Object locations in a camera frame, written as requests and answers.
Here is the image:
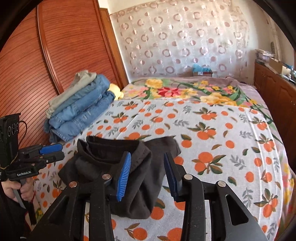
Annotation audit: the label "upper folded blue jeans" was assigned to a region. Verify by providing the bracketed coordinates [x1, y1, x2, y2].
[44, 70, 110, 133]

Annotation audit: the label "orange print white blanket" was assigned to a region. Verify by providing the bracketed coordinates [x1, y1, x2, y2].
[32, 98, 287, 241]

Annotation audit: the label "stack of papers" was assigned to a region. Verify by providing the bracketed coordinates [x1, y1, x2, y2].
[255, 49, 275, 63]

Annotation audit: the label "wooden slatted headboard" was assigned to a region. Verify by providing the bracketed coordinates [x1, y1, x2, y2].
[1, 1, 128, 147]

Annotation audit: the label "left hand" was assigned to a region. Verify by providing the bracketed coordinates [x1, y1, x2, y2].
[1, 177, 34, 202]

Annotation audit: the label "circle pattern sheer curtain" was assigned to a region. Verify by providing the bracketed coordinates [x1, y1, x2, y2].
[110, 1, 249, 79]

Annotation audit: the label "yellow plush toy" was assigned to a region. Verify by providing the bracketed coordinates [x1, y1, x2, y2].
[108, 83, 124, 100]

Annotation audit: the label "dark grey pants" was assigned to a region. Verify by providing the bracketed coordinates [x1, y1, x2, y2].
[58, 136, 181, 219]

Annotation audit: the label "cardboard box on cabinet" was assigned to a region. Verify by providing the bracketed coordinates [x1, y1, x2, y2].
[269, 58, 288, 75]

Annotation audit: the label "lower folded blue jeans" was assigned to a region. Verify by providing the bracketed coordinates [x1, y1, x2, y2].
[44, 90, 114, 144]

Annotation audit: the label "pink floral bedspread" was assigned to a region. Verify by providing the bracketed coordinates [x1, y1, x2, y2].
[123, 76, 295, 232]

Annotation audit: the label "wooden sideboard cabinet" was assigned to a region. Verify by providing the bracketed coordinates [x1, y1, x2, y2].
[254, 62, 296, 171]

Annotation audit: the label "beige folded pants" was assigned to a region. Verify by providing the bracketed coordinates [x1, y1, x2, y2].
[46, 70, 96, 119]

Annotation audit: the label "folded blue jeans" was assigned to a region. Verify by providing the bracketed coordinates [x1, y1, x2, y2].
[44, 90, 114, 144]
[44, 70, 110, 133]

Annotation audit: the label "blue item on box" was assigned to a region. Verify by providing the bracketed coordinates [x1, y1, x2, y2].
[192, 64, 213, 77]

